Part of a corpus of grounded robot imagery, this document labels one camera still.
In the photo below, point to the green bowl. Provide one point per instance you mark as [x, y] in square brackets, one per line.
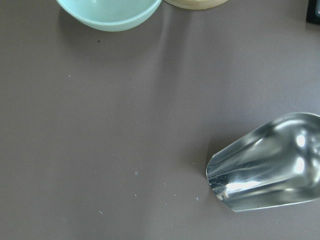
[110, 15]

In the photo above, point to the dark glass tray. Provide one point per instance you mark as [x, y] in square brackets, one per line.
[313, 12]

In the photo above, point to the metal scoop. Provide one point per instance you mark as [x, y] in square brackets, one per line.
[275, 165]

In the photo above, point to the wooden stand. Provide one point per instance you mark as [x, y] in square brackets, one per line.
[196, 4]

